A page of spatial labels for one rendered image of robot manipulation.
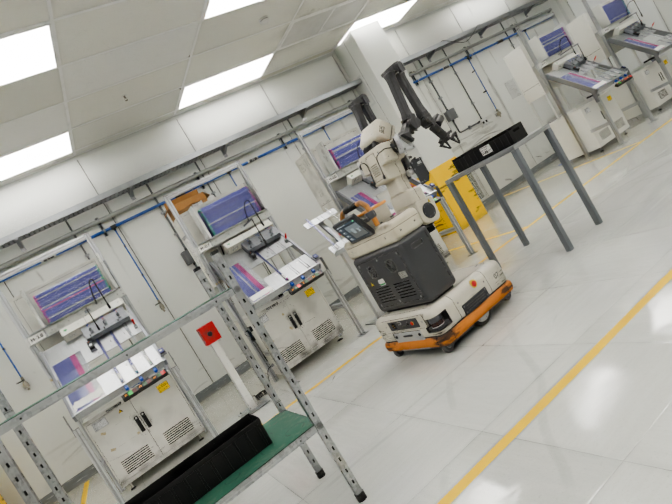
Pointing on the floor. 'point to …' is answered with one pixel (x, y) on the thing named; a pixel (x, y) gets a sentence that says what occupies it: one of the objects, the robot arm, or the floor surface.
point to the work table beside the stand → (531, 188)
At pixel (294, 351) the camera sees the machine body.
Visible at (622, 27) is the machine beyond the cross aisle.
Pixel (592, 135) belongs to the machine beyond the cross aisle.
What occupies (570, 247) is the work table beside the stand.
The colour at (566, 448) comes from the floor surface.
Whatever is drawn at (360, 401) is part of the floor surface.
